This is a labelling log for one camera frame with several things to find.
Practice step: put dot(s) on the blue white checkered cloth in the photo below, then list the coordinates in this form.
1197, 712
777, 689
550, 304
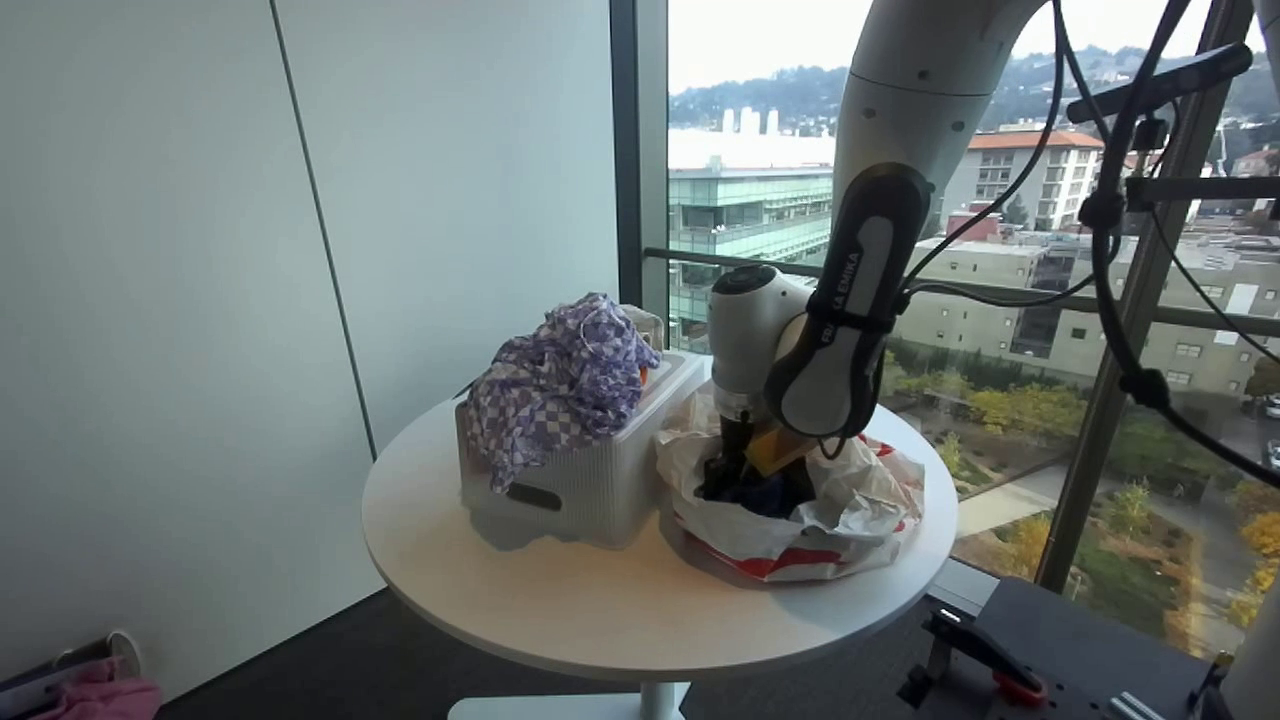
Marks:
564, 385

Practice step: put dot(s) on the dark navy clothing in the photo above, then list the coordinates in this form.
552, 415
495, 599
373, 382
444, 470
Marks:
758, 495

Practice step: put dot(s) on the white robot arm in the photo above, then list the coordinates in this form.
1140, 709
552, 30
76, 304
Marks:
919, 87

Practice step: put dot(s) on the white red plastic carrier bag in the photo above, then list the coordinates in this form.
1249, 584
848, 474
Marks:
864, 509

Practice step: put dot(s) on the pink bag on floor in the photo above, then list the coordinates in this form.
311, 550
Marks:
104, 694

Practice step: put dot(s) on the white plastic storage box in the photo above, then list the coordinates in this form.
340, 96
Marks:
595, 495

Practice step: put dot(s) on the white round table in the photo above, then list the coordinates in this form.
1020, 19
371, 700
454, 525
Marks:
637, 616

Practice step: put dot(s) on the black red clamp tool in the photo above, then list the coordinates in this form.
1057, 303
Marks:
1012, 682

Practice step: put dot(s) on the black metal tripod frame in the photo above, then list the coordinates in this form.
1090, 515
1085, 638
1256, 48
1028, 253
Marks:
1130, 312

